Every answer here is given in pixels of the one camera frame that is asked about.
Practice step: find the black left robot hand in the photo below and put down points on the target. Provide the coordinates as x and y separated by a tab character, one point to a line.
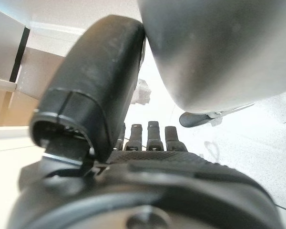
143	186

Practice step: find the white counter cabinet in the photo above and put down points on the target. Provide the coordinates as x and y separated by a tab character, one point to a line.
38	71

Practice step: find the orange window with dark frame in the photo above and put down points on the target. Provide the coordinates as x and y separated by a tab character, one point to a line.
4	107

